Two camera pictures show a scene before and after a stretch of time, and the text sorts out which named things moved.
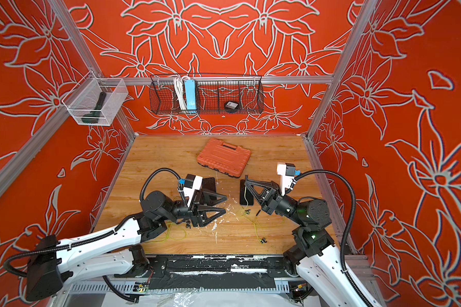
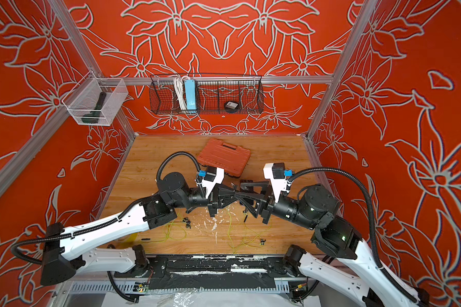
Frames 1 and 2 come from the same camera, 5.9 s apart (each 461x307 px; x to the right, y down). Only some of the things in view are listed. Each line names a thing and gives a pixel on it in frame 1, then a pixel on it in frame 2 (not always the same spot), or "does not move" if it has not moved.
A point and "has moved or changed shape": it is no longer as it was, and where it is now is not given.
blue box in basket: (191, 96) does not move
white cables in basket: (180, 86) does not move
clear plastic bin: (95, 101) does not move
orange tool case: (228, 158) does not move
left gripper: (198, 213) -> (218, 199)
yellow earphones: (247, 212) has moved or changed shape
